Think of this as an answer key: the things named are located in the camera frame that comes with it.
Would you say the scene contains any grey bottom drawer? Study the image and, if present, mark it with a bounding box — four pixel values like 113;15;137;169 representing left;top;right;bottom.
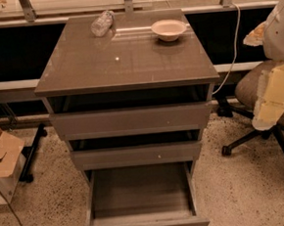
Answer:
85;162;209;226

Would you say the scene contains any grey drawer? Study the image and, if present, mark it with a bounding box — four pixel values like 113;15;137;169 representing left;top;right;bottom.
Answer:
45;83;213;141
85;162;209;226
71;129;202;170

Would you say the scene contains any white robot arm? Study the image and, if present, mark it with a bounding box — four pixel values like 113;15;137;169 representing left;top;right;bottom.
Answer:
243;0;284;131

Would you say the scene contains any grey drawer cabinet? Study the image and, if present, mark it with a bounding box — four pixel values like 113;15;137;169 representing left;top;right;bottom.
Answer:
28;4;228;190

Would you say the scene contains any grey middle drawer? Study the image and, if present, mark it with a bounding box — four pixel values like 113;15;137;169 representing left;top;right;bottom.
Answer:
71;129;202;170

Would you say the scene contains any grey top drawer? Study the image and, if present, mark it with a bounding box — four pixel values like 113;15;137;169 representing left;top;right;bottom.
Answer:
45;83;213;141

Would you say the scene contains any brown office chair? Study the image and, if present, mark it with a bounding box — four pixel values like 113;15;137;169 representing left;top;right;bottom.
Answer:
217;61;284;156

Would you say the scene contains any white paper bowl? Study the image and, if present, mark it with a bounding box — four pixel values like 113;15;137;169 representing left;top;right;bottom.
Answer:
151;20;186;42

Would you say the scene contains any clear plastic bottle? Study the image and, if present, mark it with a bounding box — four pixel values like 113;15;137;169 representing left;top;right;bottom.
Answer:
91;10;115;37

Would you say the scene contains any black stand leg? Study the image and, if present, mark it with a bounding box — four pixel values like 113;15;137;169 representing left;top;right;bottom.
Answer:
19;123;47;183

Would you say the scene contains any cardboard box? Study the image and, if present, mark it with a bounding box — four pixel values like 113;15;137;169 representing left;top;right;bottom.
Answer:
0;128;25;204

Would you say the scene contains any white power cable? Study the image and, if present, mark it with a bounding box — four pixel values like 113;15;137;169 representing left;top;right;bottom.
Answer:
205;2;249;96

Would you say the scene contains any black floor cable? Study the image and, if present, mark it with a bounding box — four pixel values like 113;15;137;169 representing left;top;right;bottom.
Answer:
6;202;34;226

